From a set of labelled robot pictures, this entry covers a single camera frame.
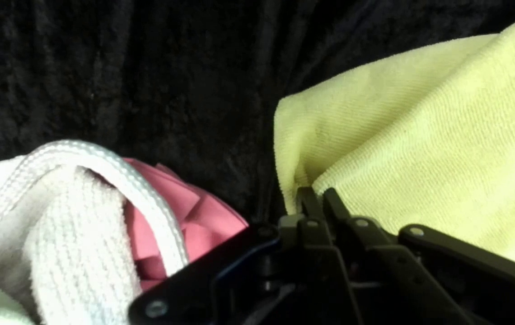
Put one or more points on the yellow cloth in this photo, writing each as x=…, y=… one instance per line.
x=438, y=131

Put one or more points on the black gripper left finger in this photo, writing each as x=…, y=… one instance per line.
x=239, y=270

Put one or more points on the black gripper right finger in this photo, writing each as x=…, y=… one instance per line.
x=438, y=276

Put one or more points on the pink cloth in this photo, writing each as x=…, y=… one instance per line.
x=209, y=216

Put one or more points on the black velvet tablecloth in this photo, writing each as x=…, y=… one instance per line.
x=149, y=72

